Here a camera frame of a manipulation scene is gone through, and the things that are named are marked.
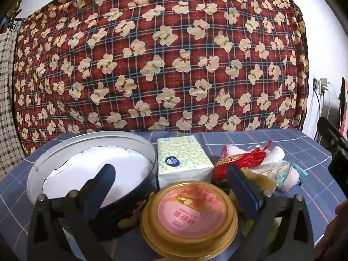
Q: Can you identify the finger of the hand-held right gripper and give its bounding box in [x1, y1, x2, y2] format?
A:
[318, 117, 346, 154]

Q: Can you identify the clear plastic bag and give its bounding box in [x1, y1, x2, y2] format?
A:
[276, 169, 302, 193]

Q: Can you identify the checkered beige cloth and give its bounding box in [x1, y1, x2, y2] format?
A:
[0, 30, 30, 180]

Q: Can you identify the white cable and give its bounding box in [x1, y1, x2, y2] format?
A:
[325, 87, 331, 120]

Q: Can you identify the pink and black package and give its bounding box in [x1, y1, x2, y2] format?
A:
[338, 77, 348, 139]

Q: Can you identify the person's right hand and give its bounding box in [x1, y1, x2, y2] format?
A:
[315, 202, 348, 261]

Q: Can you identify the white paper liner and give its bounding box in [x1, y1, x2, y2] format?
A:
[42, 145, 154, 207]

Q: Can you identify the yellow dotted tissue pack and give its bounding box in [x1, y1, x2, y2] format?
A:
[156, 135, 215, 189]

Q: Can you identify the blue clothes hanger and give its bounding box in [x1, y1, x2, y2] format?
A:
[0, 16, 22, 30]

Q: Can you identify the red gold drawstring pouch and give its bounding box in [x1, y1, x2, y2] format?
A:
[213, 141, 272, 181]

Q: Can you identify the gold round lid pink label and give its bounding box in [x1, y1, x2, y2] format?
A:
[140, 181, 239, 261]

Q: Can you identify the round black and gold tin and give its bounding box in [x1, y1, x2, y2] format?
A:
[26, 130, 159, 241]

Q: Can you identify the clear bag of cotton swabs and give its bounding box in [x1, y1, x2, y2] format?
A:
[249, 160, 295, 187]

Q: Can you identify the white pink-striped towel roll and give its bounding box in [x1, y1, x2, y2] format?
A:
[221, 145, 286, 166]

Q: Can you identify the red plaid bear printed blanket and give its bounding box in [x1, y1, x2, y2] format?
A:
[12, 0, 310, 155]

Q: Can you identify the blue plaid bed sheet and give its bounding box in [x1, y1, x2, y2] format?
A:
[0, 128, 340, 261]

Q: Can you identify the black cable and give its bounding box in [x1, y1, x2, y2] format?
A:
[313, 92, 323, 139]

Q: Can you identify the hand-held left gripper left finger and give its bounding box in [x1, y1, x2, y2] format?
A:
[27, 164, 117, 261]

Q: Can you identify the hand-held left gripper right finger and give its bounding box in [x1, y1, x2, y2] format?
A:
[226, 164, 316, 261]

